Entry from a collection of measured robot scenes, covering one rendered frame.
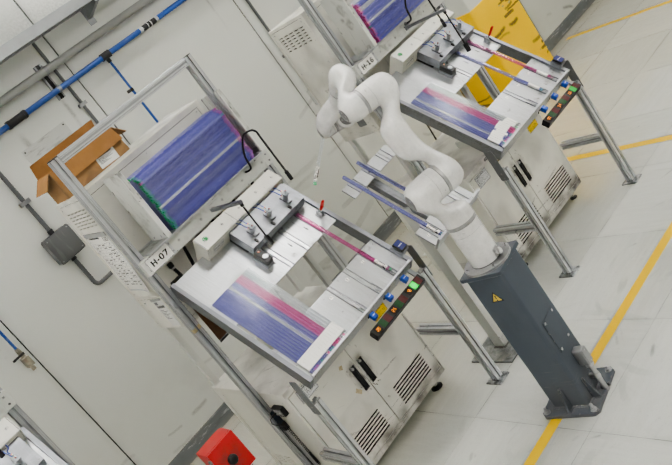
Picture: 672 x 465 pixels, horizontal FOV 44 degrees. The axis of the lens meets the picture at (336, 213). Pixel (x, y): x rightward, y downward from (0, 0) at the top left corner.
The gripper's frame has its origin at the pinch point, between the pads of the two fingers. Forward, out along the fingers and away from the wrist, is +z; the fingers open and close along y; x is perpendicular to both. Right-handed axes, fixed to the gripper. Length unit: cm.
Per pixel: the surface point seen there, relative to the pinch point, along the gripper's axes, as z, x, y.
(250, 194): 2.7, 39.0, 24.7
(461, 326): -25, 74, -72
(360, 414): -15, 121, -40
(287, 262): -16, 63, 7
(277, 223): -8, 48, 13
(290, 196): 0.2, 36.0, 8.0
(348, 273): -26, 61, -17
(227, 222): -5, 52, 33
